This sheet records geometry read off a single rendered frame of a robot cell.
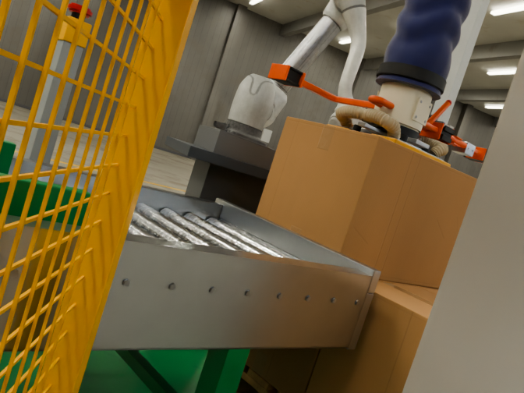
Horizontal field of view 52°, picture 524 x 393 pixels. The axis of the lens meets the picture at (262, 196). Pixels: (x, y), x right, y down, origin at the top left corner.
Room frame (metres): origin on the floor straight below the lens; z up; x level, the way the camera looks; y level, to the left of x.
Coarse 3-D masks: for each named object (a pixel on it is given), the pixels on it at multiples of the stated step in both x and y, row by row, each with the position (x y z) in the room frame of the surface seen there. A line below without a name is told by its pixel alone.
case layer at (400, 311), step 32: (384, 288) 1.50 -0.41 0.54; (416, 288) 1.69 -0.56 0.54; (384, 320) 1.35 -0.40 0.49; (416, 320) 1.29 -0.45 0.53; (256, 352) 1.64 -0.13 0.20; (288, 352) 1.55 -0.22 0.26; (320, 352) 1.46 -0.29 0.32; (352, 352) 1.39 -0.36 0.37; (384, 352) 1.33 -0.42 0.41; (288, 384) 1.52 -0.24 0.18; (320, 384) 1.44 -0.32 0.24; (352, 384) 1.37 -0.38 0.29; (384, 384) 1.30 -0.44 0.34
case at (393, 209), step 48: (288, 144) 1.73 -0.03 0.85; (336, 144) 1.58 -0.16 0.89; (384, 144) 1.49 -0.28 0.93; (288, 192) 1.68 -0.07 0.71; (336, 192) 1.53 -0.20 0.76; (384, 192) 1.53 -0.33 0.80; (432, 192) 1.68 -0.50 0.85; (336, 240) 1.49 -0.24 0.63; (384, 240) 1.58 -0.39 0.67; (432, 240) 1.74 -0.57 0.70
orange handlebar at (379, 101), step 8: (304, 80) 1.83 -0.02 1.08; (312, 88) 1.86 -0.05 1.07; (320, 88) 1.89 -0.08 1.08; (328, 96) 1.92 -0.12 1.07; (336, 96) 1.95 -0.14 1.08; (376, 96) 1.69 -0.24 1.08; (352, 104) 1.89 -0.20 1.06; (360, 104) 1.86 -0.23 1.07; (368, 104) 1.84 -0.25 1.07; (376, 104) 1.74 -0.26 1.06; (384, 104) 1.70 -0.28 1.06; (392, 104) 1.72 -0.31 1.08; (424, 128) 1.93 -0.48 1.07; (432, 128) 1.89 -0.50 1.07; (456, 136) 2.01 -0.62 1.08; (456, 144) 2.02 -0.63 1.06; (464, 144) 2.06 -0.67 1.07; (480, 152) 2.15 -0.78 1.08
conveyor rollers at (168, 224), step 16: (144, 208) 1.53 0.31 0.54; (144, 224) 1.33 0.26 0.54; (160, 224) 1.44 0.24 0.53; (176, 224) 1.41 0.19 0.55; (192, 224) 1.51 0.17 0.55; (208, 224) 1.60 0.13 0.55; (224, 224) 1.69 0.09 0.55; (176, 240) 1.22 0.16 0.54; (192, 240) 1.32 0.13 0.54; (208, 240) 1.42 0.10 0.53; (224, 240) 1.40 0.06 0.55; (240, 240) 1.48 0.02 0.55; (256, 240) 1.57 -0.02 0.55; (288, 256) 1.47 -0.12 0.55
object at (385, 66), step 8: (384, 64) 1.76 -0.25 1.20; (392, 64) 1.73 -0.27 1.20; (400, 64) 1.71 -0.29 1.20; (408, 64) 1.70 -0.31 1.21; (384, 72) 1.75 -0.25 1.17; (392, 72) 1.72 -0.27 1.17; (400, 72) 1.71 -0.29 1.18; (408, 72) 1.70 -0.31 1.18; (416, 72) 1.69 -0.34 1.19; (424, 72) 1.69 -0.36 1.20; (432, 72) 1.70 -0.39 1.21; (424, 80) 1.69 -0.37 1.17; (432, 80) 1.70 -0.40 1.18; (440, 80) 1.72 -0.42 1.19; (440, 88) 1.73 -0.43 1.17
